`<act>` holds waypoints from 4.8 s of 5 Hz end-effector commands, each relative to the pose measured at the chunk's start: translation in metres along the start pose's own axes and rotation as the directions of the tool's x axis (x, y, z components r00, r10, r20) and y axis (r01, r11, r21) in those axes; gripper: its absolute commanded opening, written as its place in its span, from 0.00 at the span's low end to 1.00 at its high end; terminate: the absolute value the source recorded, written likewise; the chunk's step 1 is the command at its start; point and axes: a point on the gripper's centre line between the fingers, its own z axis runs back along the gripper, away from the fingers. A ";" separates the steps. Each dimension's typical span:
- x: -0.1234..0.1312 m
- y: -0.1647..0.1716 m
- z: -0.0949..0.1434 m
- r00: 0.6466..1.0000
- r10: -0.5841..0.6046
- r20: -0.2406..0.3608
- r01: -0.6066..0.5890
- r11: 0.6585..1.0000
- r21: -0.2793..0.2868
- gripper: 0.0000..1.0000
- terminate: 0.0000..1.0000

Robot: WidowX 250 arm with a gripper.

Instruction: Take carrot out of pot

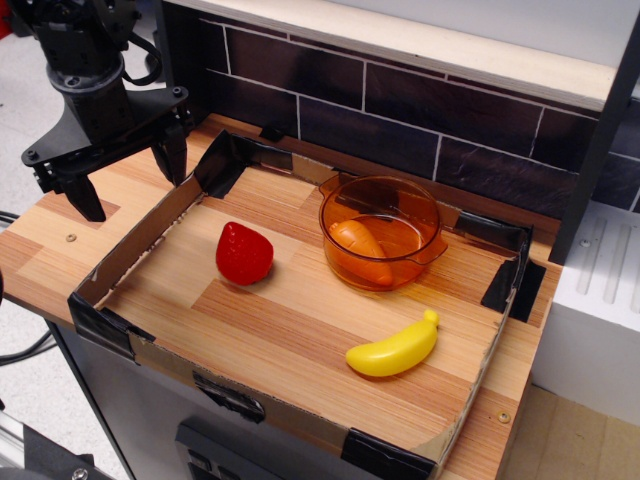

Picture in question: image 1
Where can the yellow toy banana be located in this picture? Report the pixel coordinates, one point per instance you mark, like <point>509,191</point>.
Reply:
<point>397,353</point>

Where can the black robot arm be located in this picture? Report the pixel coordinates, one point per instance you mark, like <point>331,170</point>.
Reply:
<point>104,71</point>

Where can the red toy strawberry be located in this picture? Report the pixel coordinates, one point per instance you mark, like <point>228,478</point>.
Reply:
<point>243,256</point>

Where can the orange toy carrot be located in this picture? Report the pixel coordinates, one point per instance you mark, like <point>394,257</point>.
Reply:
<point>356,256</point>

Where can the dark brick backsplash panel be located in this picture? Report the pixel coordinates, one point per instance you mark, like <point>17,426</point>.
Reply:
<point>507,123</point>

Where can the cardboard fence with black tape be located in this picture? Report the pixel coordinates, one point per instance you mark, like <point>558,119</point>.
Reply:
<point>251,381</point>

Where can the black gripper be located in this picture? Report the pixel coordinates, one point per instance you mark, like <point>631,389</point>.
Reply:
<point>102,123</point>

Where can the transparent orange plastic pot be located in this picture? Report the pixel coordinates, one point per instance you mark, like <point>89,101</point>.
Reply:
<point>402,216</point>

